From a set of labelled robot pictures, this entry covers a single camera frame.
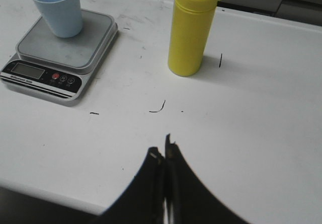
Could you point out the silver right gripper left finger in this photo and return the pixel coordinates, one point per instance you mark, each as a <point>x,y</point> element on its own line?
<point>143,199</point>

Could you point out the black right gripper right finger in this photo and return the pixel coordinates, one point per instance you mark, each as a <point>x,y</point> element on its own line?
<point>188,200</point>

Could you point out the yellow squeeze bottle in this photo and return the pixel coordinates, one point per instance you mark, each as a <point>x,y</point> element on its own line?
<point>191,23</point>

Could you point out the light blue plastic cup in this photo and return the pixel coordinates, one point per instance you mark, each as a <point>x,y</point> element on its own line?
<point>63,17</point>

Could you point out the silver digital kitchen scale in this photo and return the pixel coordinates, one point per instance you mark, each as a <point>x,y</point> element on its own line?
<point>56,69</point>

